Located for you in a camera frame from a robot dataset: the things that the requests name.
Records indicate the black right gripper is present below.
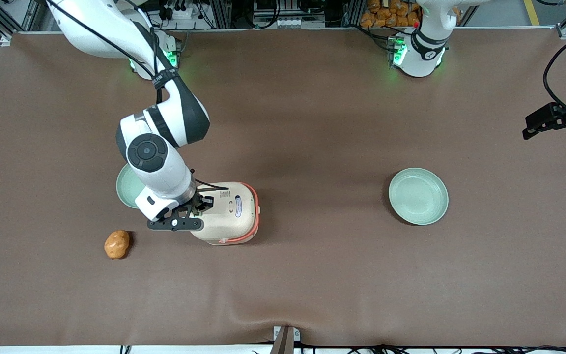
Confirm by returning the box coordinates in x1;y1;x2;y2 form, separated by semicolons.
146;194;215;232

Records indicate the cream rice cooker orange trim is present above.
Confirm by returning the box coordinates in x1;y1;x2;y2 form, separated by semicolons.
189;181;261;246

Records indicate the pale green round plate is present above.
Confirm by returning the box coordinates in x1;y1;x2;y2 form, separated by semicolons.
388;168;449;226
116;163;147;209

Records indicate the orange brown potato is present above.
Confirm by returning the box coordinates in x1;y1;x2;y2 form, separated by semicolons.
104;230;131;260

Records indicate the brown table mat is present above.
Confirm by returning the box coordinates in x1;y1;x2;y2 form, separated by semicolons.
0;27;566;348

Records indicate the white power strip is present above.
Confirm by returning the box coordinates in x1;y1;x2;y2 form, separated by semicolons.
163;4;202;21

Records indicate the orange fruit pile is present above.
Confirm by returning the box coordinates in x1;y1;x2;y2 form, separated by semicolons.
360;0;422;29

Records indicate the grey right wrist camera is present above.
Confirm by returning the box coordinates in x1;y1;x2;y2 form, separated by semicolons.
134;189;171;222

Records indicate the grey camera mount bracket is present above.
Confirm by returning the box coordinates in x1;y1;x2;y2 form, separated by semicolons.
269;325;302;354

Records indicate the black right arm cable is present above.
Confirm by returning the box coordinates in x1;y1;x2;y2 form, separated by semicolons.
46;0;180;105

